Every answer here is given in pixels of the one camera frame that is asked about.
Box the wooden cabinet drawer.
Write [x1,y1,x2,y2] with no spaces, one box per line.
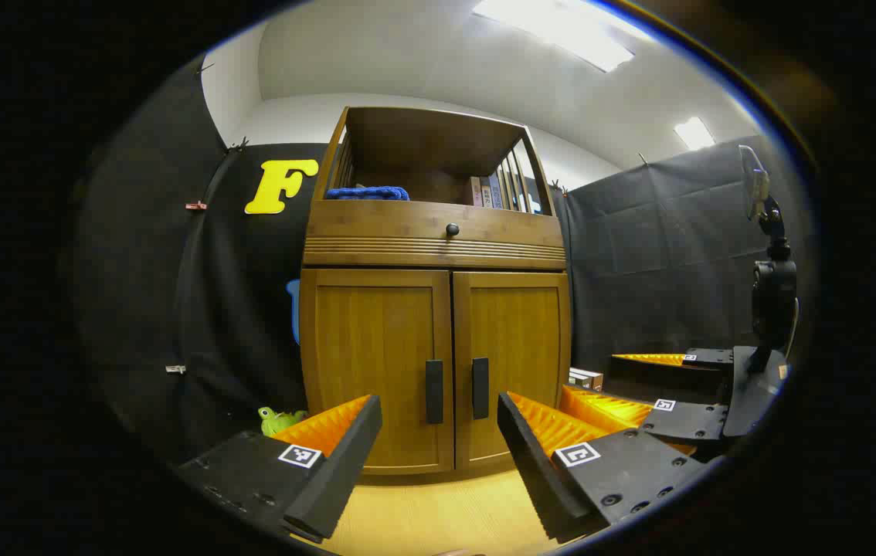
[304,199,567,270]

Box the small ceiling light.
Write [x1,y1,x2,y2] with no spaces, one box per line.
[674,117,715,151]

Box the black backdrop cloth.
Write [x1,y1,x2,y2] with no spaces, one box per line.
[71,58,817,464]

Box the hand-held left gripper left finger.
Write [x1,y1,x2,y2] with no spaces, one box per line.
[175,394,383,543]

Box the wooden shoe cabinet door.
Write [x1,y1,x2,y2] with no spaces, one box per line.
[300,268,454,473]
[453,270,572,470]

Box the green frog toy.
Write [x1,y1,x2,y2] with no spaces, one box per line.
[258,407,307,437]

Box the blue towel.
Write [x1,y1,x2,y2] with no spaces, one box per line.
[324,185,410,202]

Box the black door handle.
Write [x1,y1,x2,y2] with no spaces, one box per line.
[426,360,444,425]
[472,357,490,420]

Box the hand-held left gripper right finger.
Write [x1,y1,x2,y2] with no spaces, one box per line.
[497,392,709,543]

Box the wooden double-door shoe cabinet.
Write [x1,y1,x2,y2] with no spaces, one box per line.
[299,106,572,476]

